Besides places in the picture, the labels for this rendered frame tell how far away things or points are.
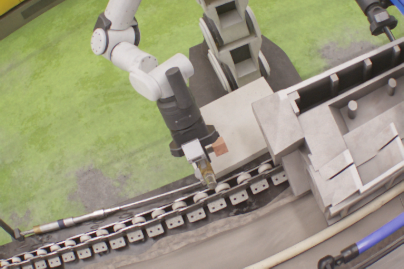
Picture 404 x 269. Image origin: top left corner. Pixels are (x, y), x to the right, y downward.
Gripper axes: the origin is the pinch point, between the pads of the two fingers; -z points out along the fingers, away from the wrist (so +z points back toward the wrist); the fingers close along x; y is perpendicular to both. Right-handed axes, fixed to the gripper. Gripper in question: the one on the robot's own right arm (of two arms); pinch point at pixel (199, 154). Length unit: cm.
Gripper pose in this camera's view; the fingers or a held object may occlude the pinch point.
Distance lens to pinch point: 166.8
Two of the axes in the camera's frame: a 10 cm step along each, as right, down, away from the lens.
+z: -3.5, -7.9, -5.0
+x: 9.2, -4.0, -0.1
